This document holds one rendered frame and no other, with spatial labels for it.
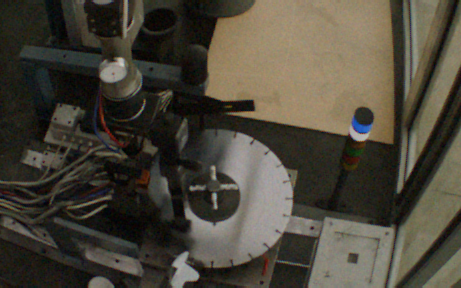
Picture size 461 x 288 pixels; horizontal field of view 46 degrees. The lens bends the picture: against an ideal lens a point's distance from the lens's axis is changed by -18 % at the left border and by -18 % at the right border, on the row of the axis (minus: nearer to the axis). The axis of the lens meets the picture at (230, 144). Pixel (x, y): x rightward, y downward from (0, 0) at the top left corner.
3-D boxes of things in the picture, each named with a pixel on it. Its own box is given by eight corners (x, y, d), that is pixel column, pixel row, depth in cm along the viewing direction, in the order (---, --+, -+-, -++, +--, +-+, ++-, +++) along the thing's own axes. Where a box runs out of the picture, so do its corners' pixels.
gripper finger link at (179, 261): (208, 261, 128) (190, 296, 124) (181, 250, 129) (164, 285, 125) (207, 257, 125) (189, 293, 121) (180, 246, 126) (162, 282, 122)
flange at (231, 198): (226, 166, 139) (227, 160, 137) (249, 208, 134) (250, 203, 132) (178, 185, 137) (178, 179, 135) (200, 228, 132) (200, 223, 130)
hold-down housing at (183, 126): (192, 167, 125) (188, 109, 108) (182, 187, 123) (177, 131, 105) (166, 157, 126) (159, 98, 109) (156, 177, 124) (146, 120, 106)
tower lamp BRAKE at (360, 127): (372, 117, 125) (375, 109, 123) (370, 135, 123) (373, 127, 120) (353, 112, 126) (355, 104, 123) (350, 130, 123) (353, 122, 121)
